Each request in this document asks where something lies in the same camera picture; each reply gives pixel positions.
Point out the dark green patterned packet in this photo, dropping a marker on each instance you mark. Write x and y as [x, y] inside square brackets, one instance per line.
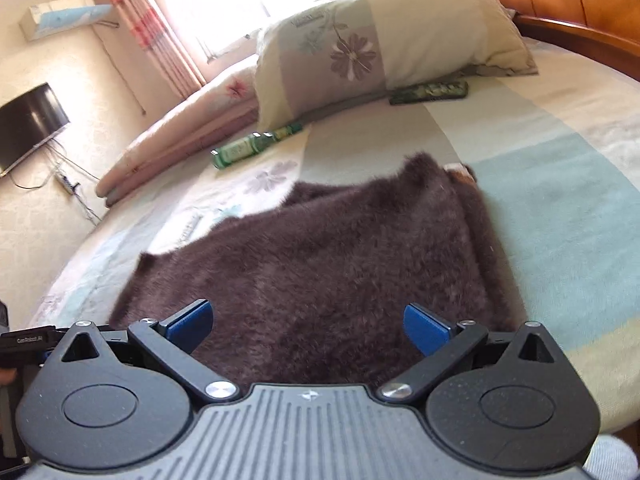
[431, 92]

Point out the floral cream pillow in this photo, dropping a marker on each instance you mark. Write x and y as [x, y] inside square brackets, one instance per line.
[340, 50]

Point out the white wall power strip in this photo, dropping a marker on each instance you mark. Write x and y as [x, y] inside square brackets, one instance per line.
[68, 186]

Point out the pink floral folded quilt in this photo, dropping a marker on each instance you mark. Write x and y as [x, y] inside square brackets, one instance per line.
[211, 115]

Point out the wall mounted black television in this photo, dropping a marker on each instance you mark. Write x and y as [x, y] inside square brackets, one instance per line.
[27, 123]

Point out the striped pastel bed sheet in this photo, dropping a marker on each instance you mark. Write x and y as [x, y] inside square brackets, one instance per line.
[556, 156]

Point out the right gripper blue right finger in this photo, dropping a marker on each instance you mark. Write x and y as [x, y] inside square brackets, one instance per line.
[445, 348]

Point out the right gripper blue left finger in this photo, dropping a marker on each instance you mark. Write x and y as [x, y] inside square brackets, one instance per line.
[167, 346]

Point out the dark brown fuzzy sweater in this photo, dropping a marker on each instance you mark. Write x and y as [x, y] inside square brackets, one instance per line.
[313, 291]

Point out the white wall air conditioner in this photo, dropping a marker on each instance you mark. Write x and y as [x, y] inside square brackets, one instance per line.
[46, 19]

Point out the person left hand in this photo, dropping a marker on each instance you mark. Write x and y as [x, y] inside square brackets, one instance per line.
[7, 376]

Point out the orange wooden headboard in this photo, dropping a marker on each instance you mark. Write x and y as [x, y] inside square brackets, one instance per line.
[607, 31]

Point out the green glass bottle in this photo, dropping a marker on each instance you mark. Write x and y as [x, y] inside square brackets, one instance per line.
[253, 144]

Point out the pink striped left curtain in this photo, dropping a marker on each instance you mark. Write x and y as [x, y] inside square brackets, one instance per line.
[160, 43]

